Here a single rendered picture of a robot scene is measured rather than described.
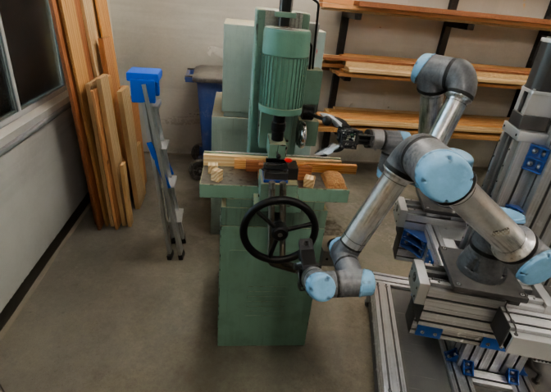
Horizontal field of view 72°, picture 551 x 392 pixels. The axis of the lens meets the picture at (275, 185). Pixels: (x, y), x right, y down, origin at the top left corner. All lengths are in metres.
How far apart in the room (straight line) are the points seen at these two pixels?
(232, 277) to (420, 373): 0.89
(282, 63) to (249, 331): 1.26
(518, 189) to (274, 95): 0.92
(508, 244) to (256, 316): 1.17
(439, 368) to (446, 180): 1.15
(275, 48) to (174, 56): 2.46
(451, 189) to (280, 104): 0.74
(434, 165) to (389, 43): 3.17
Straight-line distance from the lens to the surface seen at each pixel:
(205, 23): 3.75
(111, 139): 2.65
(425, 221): 1.82
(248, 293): 1.80
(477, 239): 1.36
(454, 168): 0.94
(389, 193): 1.10
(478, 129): 4.13
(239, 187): 1.48
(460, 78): 1.51
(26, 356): 2.22
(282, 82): 1.44
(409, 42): 4.11
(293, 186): 1.39
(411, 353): 1.93
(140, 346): 2.10
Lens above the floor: 1.58
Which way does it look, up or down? 27 degrees down
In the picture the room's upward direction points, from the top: 6 degrees clockwise
